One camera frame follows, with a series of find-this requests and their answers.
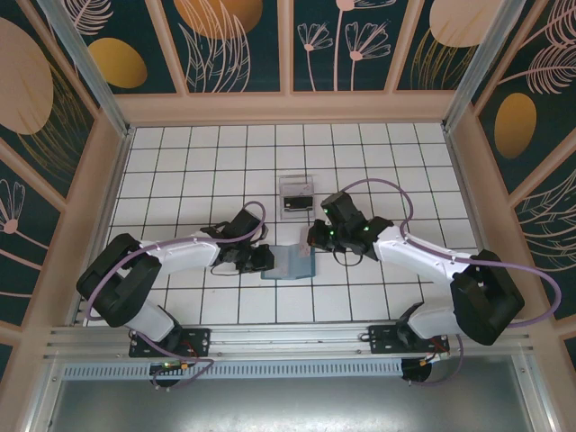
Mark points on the wall panel oval and fern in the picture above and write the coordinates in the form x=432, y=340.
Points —
x=515, y=126

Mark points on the wall panel pink flowers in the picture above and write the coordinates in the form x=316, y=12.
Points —
x=333, y=67

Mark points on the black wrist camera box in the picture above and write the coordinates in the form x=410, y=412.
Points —
x=243, y=222
x=339, y=207

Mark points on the small clear plastic box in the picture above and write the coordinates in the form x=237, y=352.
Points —
x=292, y=216

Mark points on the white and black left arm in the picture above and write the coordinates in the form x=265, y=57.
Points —
x=189, y=256

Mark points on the wall panel single flower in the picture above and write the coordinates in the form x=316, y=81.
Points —
x=22, y=252

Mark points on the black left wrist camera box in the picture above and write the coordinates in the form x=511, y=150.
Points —
x=243, y=222

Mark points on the aluminium table edge rail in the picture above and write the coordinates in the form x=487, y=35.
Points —
x=473, y=216
x=107, y=202

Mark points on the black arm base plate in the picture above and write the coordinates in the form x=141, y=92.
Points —
x=200, y=342
x=380, y=339

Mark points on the black card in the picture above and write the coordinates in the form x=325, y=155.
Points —
x=297, y=202

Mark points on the wall panel pale circle stems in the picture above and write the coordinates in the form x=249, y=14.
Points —
x=418, y=45

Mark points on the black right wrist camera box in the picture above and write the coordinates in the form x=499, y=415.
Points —
x=339, y=207

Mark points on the wall panel large pale oval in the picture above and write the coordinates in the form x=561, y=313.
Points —
x=27, y=81

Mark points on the grey metal sheet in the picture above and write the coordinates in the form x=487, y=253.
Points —
x=288, y=405

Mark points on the wall panel small yellow oval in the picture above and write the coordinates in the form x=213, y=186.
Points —
x=148, y=45

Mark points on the wall panel orange circle leaves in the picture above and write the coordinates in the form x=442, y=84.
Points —
x=265, y=54

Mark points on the aluminium frame post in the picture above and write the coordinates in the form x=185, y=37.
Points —
x=95, y=76
x=476, y=67

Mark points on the wall panel pink leaves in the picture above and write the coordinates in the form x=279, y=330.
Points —
x=549, y=243

